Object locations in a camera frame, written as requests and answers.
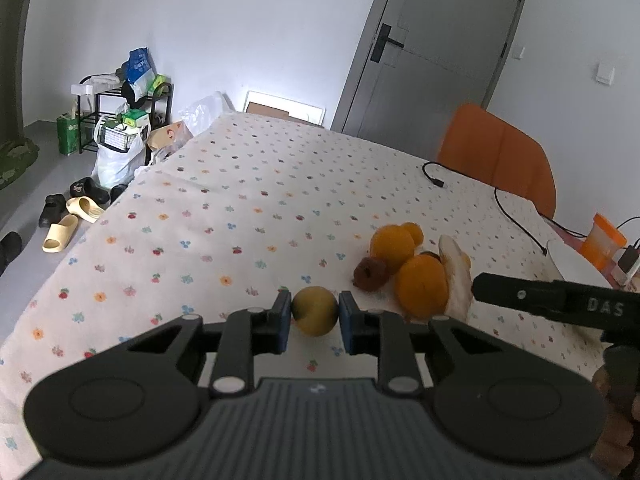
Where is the brown paper bag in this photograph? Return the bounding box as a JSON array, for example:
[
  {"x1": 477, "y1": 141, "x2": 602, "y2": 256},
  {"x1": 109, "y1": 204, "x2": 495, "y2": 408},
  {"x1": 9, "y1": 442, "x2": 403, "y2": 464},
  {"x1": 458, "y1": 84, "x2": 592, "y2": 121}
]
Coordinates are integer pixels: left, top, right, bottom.
[{"x1": 146, "y1": 120, "x2": 194, "y2": 162}]

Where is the small orange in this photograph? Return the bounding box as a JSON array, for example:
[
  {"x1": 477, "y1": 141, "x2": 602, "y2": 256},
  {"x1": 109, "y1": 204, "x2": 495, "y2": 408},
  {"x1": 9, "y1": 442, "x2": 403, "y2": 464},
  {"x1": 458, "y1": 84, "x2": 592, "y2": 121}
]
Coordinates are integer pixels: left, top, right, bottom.
[{"x1": 401, "y1": 222, "x2": 425, "y2": 252}]

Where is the white plate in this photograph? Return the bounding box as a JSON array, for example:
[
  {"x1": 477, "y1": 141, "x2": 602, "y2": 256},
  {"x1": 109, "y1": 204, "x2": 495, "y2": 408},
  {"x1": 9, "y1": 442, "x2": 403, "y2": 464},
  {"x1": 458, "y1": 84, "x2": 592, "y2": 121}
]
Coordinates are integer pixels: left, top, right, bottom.
[{"x1": 545, "y1": 239, "x2": 614, "y2": 291}]

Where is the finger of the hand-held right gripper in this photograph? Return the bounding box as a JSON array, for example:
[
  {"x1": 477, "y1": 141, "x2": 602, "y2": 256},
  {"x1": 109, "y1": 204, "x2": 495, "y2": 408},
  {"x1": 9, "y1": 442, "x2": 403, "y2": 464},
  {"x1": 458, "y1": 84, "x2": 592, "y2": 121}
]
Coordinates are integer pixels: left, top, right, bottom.
[{"x1": 472, "y1": 272, "x2": 568, "y2": 320}]

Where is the beige slipper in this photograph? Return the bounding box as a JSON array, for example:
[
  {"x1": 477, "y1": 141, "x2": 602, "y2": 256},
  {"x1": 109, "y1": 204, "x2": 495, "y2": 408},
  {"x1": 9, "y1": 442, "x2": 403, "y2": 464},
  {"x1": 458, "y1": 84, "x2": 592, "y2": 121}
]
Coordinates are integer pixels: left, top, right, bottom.
[
  {"x1": 42, "y1": 213, "x2": 80, "y2": 254},
  {"x1": 65, "y1": 196, "x2": 106, "y2": 223}
]

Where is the cardboard sheet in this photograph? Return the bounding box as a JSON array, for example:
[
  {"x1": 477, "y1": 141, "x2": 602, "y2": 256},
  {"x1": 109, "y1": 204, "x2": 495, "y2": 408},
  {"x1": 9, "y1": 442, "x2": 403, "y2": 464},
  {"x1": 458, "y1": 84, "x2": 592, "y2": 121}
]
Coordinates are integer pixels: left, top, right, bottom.
[{"x1": 247, "y1": 102, "x2": 291, "y2": 119}]

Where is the green bag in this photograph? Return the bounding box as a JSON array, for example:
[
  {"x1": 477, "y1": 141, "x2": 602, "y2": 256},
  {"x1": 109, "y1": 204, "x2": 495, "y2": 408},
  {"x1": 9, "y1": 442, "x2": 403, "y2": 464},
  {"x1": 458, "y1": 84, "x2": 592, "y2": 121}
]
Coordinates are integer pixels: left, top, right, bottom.
[{"x1": 56, "y1": 112, "x2": 81, "y2": 156}]

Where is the green cushion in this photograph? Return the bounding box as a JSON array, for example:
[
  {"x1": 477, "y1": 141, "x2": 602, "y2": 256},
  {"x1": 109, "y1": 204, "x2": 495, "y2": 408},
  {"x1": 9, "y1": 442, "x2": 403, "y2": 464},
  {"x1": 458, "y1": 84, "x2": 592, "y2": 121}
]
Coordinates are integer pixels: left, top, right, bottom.
[{"x1": 0, "y1": 138, "x2": 40, "y2": 191}]

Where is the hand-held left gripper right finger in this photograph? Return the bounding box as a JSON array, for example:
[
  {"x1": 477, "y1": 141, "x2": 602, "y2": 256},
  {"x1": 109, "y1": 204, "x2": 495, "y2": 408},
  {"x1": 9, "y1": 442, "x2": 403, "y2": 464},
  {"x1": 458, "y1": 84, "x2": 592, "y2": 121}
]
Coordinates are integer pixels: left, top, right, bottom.
[{"x1": 339, "y1": 290, "x2": 506, "y2": 396}]

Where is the black shoe rack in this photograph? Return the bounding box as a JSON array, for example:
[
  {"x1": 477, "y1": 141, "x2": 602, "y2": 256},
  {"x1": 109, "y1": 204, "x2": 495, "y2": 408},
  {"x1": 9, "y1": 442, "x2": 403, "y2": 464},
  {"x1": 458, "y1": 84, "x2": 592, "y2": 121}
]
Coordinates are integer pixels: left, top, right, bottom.
[{"x1": 79, "y1": 82, "x2": 174, "y2": 157}]

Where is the white charger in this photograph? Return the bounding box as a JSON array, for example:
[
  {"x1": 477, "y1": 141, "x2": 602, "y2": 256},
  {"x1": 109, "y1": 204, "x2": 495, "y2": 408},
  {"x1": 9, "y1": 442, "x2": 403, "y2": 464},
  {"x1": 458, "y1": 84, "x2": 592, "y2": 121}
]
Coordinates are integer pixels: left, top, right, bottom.
[{"x1": 612, "y1": 244, "x2": 640, "y2": 287}]

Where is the clear plastic bag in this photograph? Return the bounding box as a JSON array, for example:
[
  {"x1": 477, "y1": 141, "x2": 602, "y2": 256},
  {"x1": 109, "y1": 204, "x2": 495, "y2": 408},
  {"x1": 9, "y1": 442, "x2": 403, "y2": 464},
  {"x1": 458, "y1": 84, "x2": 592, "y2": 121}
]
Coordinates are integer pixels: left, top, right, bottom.
[{"x1": 178, "y1": 91, "x2": 236, "y2": 137}]

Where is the white box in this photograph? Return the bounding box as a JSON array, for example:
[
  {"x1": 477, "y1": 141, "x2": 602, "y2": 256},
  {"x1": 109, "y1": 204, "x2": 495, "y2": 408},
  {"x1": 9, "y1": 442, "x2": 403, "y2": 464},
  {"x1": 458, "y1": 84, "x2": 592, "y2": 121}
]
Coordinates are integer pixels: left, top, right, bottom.
[{"x1": 70, "y1": 73, "x2": 124, "y2": 96}]

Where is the grey door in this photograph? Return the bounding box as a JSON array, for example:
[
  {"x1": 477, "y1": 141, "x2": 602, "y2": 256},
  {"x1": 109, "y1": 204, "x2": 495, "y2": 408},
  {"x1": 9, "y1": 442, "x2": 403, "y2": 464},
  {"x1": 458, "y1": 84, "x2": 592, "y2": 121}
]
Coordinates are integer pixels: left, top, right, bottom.
[{"x1": 330, "y1": 0, "x2": 534, "y2": 155}]

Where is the black door handle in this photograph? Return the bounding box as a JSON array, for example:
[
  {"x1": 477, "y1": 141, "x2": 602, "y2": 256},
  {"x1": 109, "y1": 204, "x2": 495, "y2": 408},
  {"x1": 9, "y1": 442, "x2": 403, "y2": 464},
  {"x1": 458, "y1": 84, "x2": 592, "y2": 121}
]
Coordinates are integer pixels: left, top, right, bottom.
[{"x1": 371, "y1": 23, "x2": 405, "y2": 64}]

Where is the orange plastic cup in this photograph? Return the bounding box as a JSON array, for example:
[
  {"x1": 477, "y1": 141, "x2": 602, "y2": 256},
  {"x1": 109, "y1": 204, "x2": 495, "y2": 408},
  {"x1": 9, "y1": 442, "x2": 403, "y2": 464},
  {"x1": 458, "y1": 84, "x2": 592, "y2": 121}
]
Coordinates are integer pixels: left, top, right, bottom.
[{"x1": 580, "y1": 213, "x2": 628, "y2": 271}]

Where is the black shoe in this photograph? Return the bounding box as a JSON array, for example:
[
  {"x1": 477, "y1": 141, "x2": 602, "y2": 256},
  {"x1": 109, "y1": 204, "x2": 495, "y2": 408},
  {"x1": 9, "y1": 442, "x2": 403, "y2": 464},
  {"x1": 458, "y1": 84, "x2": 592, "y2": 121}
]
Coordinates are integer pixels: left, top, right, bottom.
[{"x1": 0, "y1": 231, "x2": 22, "y2": 275}]

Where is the blue bag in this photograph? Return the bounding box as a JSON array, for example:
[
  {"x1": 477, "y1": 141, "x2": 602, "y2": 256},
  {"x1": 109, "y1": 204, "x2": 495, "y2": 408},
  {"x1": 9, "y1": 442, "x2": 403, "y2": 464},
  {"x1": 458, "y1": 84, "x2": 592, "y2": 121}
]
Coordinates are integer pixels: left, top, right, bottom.
[{"x1": 125, "y1": 48, "x2": 157, "y2": 99}]

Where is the white plastic bag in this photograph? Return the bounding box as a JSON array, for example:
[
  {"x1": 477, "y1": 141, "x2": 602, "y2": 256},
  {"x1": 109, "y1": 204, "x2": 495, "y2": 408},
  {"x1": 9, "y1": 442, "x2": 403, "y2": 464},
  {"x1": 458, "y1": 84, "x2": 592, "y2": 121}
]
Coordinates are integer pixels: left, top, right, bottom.
[{"x1": 90, "y1": 114, "x2": 152, "y2": 187}]

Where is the orange chair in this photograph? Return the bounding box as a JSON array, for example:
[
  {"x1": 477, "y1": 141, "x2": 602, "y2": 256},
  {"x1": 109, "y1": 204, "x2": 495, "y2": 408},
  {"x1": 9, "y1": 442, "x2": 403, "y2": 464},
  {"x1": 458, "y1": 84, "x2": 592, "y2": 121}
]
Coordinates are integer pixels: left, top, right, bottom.
[{"x1": 437, "y1": 104, "x2": 557, "y2": 220}]

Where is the person's right hand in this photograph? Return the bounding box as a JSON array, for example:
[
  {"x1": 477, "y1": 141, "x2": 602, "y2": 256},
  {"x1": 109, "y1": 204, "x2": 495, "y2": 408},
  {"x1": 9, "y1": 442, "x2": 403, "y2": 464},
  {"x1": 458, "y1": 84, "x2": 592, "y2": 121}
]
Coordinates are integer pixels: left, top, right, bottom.
[{"x1": 591, "y1": 362, "x2": 640, "y2": 480}]

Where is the yellow-green round fruit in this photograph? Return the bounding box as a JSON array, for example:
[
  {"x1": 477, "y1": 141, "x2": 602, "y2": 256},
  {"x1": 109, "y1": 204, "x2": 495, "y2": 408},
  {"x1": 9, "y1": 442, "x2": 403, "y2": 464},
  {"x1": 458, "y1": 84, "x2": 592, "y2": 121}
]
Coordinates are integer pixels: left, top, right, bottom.
[{"x1": 291, "y1": 286, "x2": 340, "y2": 337}]

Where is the black slipper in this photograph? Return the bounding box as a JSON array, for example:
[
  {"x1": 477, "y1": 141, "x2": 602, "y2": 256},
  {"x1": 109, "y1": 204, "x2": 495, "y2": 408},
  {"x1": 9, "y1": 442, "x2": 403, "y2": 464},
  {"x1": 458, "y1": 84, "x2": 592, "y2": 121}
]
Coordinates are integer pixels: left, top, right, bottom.
[
  {"x1": 69, "y1": 178, "x2": 107, "y2": 204},
  {"x1": 38, "y1": 193, "x2": 67, "y2": 226}
]

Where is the brown round fruit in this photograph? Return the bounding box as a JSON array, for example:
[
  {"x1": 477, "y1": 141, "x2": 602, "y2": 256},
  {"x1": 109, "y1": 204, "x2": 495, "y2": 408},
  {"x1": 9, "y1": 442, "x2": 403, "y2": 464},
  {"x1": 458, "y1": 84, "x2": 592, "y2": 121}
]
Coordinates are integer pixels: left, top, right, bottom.
[{"x1": 353, "y1": 257, "x2": 389, "y2": 291}]

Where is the black cable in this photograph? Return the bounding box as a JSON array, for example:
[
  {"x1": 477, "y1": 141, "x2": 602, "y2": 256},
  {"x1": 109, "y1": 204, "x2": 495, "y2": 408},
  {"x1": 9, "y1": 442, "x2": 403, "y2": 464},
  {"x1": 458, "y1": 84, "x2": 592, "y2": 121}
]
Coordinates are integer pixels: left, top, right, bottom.
[{"x1": 422, "y1": 161, "x2": 587, "y2": 257}]

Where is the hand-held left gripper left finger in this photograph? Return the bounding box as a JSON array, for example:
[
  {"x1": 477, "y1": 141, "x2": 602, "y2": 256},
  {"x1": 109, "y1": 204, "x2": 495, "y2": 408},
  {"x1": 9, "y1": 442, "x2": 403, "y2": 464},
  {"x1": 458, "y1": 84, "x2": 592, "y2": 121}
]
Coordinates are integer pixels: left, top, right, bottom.
[{"x1": 127, "y1": 289, "x2": 292, "y2": 396}]

